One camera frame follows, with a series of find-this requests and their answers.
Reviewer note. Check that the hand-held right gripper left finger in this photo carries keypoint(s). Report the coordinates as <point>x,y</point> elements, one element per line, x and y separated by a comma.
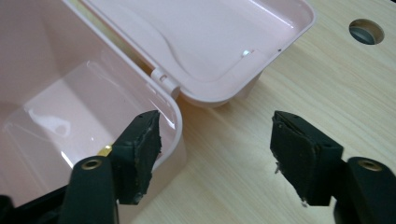
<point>137,161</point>

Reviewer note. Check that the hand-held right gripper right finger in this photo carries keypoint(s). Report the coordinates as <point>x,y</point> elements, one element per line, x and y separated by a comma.
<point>305,158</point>

